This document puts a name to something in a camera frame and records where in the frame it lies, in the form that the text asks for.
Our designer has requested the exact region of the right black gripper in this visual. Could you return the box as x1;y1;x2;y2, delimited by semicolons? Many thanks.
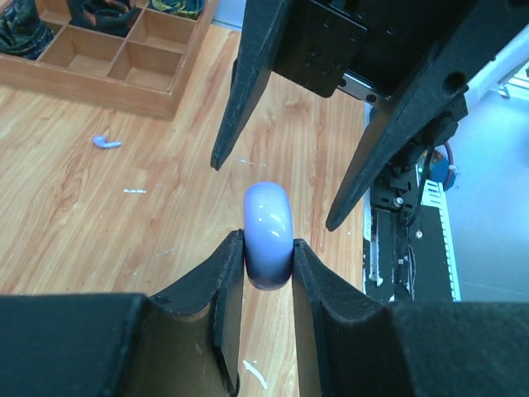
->
210;0;528;231

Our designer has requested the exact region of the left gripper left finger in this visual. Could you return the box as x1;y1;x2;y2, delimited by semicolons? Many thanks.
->
1;230;244;396

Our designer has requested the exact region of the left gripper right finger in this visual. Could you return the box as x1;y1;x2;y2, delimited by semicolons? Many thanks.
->
292;239;528;396

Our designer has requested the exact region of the purple charging case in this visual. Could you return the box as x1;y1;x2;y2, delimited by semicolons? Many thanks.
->
244;182;293;291

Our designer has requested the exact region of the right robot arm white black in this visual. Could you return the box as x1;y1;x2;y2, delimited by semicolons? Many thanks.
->
211;0;528;230

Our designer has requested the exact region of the rolled blue yellow tie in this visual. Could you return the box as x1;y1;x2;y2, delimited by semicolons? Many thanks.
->
149;0;206;20

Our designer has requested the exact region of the wooden compartment tray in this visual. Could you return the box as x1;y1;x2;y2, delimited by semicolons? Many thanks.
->
1;1;218;119

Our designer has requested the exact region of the purple earbud near tray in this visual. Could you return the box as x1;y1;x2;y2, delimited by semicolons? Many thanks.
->
93;136;122;149

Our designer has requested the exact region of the rolled black tie centre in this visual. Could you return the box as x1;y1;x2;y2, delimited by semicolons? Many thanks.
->
67;0;141;38

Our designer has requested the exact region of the rolled dark tie right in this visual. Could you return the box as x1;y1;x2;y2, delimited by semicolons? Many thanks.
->
1;0;55;60

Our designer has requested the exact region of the white slotted cable duct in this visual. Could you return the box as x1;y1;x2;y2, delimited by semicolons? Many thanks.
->
422;179;461;302

